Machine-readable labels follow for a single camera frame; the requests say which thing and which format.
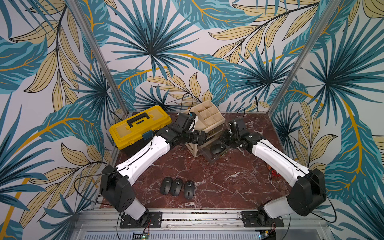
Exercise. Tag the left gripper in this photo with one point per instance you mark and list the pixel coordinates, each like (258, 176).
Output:
(196, 139)

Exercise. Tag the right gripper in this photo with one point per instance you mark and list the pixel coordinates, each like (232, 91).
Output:
(227, 137)

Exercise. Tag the black Lecoo mouse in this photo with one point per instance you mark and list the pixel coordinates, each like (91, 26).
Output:
(217, 148)
(189, 190)
(176, 187)
(166, 185)

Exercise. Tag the clear bottom drawer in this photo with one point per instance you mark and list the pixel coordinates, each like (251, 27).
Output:
(204, 150)

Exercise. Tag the beige drawer organizer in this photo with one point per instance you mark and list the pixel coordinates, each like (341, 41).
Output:
(211, 121)

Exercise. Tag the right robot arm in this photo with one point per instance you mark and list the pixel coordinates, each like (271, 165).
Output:
(308, 186)

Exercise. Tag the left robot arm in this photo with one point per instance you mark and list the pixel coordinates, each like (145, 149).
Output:
(117, 182)

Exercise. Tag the red small valve wheel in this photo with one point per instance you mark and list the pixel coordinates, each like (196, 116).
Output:
(274, 173)

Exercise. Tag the yellow black toolbox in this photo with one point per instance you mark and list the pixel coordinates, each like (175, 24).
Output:
(134, 133)

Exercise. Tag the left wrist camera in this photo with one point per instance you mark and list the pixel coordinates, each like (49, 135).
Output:
(195, 118)

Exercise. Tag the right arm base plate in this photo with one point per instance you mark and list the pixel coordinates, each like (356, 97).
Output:
(256, 219)

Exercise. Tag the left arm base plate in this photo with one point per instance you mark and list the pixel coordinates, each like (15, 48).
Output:
(152, 220)

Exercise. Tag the aluminium front rail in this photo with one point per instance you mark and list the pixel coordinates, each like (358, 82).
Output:
(188, 224)

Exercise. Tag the right corner aluminium post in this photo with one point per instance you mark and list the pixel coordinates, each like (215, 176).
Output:
(319, 28)

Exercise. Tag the corner aluminium post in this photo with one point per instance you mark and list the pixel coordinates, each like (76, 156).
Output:
(94, 46)
(319, 28)

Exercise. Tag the left corner aluminium post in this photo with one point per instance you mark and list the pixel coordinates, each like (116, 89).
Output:
(94, 46)

